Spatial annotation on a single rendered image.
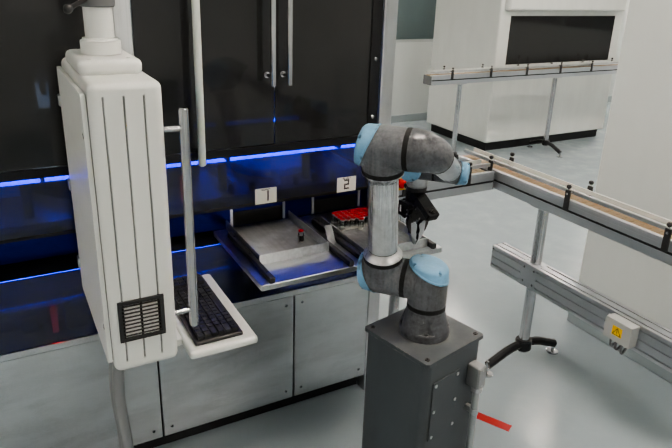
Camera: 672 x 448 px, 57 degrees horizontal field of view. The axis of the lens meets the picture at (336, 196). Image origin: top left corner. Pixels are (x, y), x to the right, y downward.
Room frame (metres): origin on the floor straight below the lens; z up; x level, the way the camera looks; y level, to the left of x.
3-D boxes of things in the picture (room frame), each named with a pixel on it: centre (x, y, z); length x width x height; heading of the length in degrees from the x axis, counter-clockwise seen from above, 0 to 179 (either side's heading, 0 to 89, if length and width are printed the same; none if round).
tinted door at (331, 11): (2.28, 0.04, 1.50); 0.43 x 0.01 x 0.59; 119
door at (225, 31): (2.06, 0.43, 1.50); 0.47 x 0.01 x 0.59; 119
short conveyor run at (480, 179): (2.72, -0.43, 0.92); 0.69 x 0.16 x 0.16; 119
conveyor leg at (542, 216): (2.64, -0.95, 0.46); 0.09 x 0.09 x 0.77; 29
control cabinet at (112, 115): (1.60, 0.61, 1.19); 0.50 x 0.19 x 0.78; 29
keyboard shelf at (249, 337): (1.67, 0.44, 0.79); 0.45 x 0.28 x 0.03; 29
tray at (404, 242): (2.13, -0.14, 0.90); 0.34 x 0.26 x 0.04; 29
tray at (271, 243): (2.07, 0.21, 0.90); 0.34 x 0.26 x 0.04; 29
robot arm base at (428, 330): (1.63, -0.28, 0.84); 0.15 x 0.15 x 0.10
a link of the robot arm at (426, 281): (1.63, -0.27, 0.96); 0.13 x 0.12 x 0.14; 71
